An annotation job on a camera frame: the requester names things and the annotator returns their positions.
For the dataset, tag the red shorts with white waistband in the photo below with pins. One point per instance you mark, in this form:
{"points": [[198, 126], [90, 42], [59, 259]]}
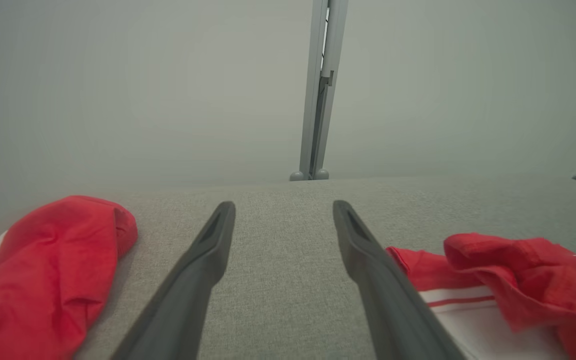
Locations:
{"points": [[43, 270]]}

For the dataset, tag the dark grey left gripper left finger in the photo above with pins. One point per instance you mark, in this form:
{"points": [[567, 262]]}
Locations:
{"points": [[183, 295]]}

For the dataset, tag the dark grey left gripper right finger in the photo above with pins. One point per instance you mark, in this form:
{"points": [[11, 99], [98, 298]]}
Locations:
{"points": [[383, 295]]}

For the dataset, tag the grey partition post with feet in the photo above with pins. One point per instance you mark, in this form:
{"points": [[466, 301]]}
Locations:
{"points": [[318, 100]]}

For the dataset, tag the red jersey with white striped trim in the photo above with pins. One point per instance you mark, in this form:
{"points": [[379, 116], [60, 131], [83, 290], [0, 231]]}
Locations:
{"points": [[518, 280]]}

